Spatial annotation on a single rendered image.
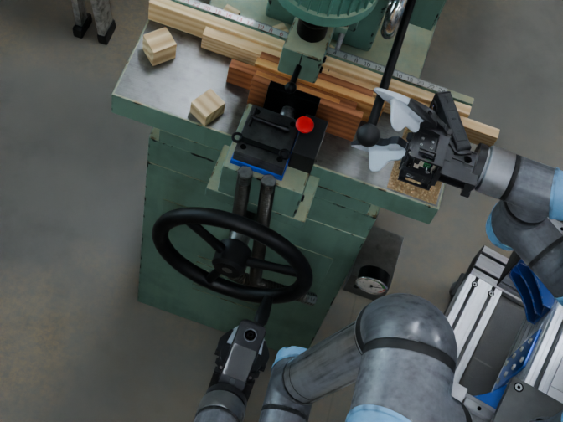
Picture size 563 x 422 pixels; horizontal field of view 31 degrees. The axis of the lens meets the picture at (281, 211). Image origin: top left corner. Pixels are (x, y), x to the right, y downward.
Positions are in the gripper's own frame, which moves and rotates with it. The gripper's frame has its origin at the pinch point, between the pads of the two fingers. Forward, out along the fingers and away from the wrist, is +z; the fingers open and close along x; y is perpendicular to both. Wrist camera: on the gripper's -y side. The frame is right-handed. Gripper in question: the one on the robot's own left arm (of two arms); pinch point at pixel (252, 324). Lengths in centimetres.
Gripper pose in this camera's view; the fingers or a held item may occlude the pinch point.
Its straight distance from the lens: 183.3
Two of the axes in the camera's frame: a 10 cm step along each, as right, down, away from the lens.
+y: -2.8, 8.1, 5.2
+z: 1.8, -4.8, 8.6
